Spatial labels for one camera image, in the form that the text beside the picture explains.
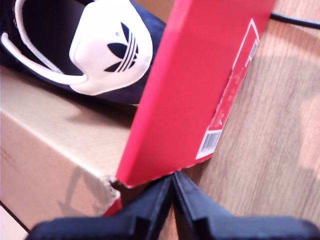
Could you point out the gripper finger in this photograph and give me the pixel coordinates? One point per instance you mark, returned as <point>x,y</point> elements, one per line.
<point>100,230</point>
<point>225,230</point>

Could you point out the red Nike shoebox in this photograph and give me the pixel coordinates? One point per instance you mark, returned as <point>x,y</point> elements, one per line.
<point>187,87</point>

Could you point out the red shoebox lid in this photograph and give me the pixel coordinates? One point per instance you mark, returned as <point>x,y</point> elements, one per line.
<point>50,150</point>

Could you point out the blue suede Gazelle shoe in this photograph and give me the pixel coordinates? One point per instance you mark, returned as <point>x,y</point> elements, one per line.
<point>112,50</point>

